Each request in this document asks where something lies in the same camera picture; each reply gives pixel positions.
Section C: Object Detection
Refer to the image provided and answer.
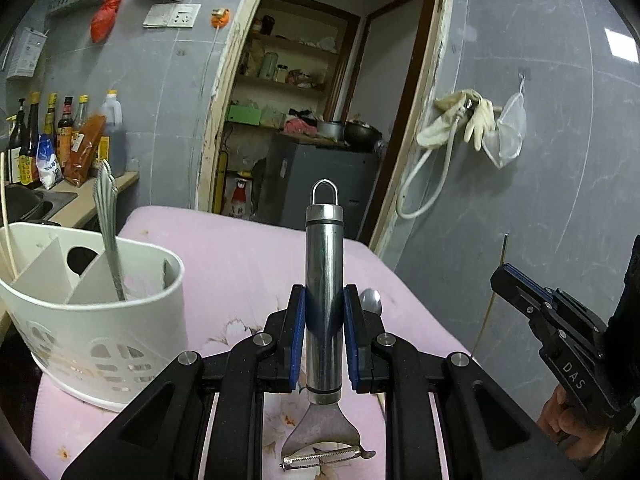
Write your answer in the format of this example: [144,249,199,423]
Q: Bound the white hose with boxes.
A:
[396,104,469,220]

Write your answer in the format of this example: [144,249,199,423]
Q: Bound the dark cooking pot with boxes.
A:
[344,120,384,151]

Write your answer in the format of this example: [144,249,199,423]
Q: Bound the white mesh bag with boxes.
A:
[482,75,527,170]

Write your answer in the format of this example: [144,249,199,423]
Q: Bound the dark pump bottle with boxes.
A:
[7,98,29,184]

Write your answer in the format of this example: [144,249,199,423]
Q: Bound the wooden storage shelf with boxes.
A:
[234,0,362,132]

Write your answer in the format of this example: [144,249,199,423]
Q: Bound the worn door frame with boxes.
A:
[197,0,456,262]

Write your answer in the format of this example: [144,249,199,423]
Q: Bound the yellow-capped sauce bottle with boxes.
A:
[42,93,59,137]

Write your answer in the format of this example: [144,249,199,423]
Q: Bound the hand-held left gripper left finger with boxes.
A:
[60,284,307,480]

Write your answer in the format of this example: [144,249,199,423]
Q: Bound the steel vegetable peeler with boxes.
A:
[281,179,377,472]

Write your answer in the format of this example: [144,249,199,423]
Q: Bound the tall dark sauce bottle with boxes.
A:
[25,92,44,184]

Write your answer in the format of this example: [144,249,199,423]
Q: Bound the white wall switch panel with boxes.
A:
[143,2,202,29]

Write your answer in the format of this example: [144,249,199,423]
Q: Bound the red plastic bag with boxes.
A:
[90,0,125,44]

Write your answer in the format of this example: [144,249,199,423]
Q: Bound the clear yellow-capped bottle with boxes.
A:
[73,93,90,134]

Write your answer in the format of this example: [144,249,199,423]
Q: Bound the steel ribbed-handle utensil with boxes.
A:
[93,159,129,302]

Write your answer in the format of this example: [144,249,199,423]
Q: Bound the person's right hand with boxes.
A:
[537,386,609,457]

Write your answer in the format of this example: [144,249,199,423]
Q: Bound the orange spice packet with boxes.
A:
[63,114,107,184]

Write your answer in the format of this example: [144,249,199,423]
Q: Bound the beige kitchen countertop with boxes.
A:
[44,170,140,229]

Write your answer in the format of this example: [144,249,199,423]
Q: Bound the red bottle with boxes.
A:
[227,174,254,219]

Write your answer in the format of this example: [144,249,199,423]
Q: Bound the white wall box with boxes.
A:
[5,27,46,80]

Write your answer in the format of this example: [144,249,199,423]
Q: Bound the brown oil jug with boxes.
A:
[97,89,126,179]

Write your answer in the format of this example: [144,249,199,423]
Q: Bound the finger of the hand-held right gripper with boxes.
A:
[505,263,557,309]
[491,267,544,319]

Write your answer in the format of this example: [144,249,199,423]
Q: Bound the black-capped sauce bottle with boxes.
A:
[57,95,75,162]

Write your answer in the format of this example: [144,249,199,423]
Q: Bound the white plastic utensil holder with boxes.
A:
[0,222,186,414]

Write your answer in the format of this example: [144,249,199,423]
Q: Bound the cream rubber gloves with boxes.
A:
[416,88,504,151]

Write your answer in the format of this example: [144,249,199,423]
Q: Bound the steel pot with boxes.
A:
[315,120,345,141]

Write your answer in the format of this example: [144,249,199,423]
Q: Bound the yellow cylinder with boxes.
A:
[212,152,229,214]

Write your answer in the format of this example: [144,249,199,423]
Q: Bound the grey cabinet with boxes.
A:
[264,132,386,242]

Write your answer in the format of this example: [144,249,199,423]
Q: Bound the green box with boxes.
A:
[227,104,264,126]

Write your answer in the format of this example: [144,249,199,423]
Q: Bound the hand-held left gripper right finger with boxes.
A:
[343,284,583,480]

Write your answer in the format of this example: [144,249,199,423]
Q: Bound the steel spoon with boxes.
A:
[359,287,385,317]

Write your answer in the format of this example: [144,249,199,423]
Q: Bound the pink floral tablecloth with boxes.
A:
[31,205,482,480]

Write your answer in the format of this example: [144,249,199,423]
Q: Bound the white and blue bag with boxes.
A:
[35,134,64,189]

